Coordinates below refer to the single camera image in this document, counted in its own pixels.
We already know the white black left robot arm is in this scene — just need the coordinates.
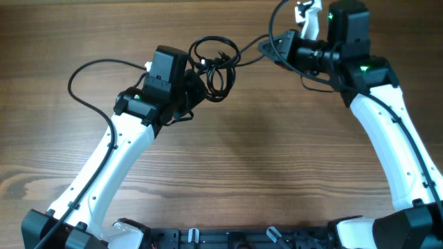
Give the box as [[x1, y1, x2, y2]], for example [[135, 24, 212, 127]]
[[21, 46, 206, 248]]

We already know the thick black cable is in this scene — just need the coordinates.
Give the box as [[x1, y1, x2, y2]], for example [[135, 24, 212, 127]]
[[188, 35, 242, 103]]

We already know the black left camera cable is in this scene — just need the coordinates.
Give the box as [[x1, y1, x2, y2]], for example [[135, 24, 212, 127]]
[[33, 58, 148, 249]]

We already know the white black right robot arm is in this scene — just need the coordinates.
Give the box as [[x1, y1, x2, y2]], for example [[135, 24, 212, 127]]
[[258, 1, 442, 248]]

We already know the black right camera cable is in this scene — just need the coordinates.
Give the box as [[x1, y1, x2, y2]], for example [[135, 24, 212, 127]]
[[268, 0, 443, 222]]

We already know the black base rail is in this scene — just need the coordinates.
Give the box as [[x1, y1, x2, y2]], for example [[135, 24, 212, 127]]
[[141, 227, 334, 249]]

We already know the black camera cable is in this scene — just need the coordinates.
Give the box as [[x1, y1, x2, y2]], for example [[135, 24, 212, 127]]
[[268, 0, 443, 222], [33, 58, 148, 249]]

